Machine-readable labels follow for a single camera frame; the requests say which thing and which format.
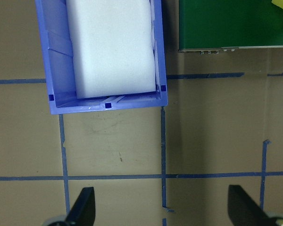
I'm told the blue plastic bin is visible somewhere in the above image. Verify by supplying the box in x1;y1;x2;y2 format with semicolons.
34;0;169;115

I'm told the white foam pad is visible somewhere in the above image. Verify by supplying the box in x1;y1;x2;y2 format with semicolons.
65;0;157;100

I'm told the green conveyor belt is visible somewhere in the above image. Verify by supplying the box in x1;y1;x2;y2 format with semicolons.
178;0;283;56

